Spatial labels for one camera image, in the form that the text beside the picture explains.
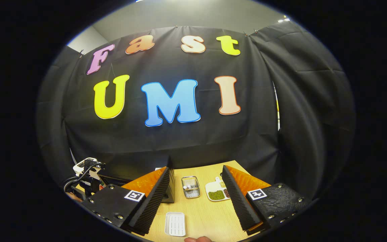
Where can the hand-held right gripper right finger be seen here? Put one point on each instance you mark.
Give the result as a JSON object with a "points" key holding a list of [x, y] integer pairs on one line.
{"points": [[239, 201]]}

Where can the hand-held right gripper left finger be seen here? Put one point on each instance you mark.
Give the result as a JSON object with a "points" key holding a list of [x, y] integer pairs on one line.
{"points": [[151, 205]]}

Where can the black electric oven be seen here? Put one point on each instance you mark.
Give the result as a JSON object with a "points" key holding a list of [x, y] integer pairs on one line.
{"points": [[169, 195]]}

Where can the red beans pile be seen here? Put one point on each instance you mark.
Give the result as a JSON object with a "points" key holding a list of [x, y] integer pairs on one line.
{"points": [[226, 193]]}

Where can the green beans pile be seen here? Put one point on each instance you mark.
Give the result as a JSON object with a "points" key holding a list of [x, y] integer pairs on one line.
{"points": [[216, 195]]}

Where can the white divided plate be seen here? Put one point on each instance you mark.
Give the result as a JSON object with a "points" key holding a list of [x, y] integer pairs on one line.
{"points": [[212, 186]]}

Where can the white ribbed tray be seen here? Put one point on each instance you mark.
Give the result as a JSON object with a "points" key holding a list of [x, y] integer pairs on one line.
{"points": [[176, 224]]}

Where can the striped stick with white tip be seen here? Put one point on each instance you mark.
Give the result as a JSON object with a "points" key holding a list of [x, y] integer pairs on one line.
{"points": [[189, 185]]}

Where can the black backdrop cloth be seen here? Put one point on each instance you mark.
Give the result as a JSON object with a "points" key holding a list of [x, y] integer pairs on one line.
{"points": [[197, 141]]}

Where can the thin white yellow pole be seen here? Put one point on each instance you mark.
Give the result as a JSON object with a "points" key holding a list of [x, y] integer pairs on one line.
{"points": [[276, 107]]}

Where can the small ceiling light panel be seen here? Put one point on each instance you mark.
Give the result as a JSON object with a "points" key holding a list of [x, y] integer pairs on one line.
{"points": [[283, 20]]}

